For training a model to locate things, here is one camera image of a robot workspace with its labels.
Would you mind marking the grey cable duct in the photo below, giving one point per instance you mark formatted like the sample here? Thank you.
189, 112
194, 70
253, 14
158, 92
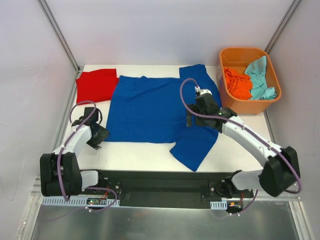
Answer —
80, 201
218, 205

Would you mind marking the orange plastic bin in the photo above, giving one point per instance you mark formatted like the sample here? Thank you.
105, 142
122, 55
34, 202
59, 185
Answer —
239, 58

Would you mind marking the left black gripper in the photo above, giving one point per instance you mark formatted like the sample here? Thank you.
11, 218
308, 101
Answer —
97, 139

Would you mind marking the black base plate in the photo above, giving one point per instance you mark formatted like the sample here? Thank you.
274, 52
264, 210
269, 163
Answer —
160, 189

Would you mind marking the orange t shirt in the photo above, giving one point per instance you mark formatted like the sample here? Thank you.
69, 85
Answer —
238, 85

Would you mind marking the aluminium rail front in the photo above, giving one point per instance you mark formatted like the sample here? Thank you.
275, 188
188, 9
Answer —
262, 195

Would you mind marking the right grey cable duct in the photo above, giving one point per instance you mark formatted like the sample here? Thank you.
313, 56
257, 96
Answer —
218, 205

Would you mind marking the blue t shirt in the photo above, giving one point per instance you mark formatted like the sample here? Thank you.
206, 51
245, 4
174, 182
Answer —
151, 110

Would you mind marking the folded red t shirt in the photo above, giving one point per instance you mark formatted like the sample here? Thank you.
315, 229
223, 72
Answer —
97, 85

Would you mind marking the left aluminium frame post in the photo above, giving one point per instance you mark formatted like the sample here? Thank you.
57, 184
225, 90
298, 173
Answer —
59, 34

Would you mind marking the left grey cable duct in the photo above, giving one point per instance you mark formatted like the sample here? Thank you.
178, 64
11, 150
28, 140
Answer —
80, 201

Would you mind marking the right aluminium frame post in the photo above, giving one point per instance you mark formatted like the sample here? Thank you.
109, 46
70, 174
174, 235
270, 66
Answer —
282, 24

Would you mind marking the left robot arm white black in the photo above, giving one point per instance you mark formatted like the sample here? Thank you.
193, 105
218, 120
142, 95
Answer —
60, 174

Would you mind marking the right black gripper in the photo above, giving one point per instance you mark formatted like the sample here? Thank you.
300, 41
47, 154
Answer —
189, 119

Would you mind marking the aluminium frame post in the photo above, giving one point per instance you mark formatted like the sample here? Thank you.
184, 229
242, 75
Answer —
282, 24
59, 34

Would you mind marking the teal t shirt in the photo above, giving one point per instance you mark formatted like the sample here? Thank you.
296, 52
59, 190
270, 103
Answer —
256, 70

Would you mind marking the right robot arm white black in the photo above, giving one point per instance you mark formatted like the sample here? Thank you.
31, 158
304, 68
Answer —
280, 167

